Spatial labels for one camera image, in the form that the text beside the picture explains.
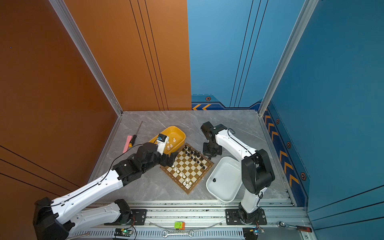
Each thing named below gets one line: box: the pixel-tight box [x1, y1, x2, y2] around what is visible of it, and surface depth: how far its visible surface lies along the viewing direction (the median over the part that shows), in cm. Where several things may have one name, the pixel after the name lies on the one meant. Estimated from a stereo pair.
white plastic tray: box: [206, 156, 243, 203], surface depth 88 cm
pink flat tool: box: [122, 135, 133, 154], surface depth 102 cm
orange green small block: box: [174, 221, 186, 231], surface depth 71 cm
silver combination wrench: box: [162, 230, 195, 238], surface depth 71 cm
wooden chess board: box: [160, 142, 215, 195], surface depth 89 cm
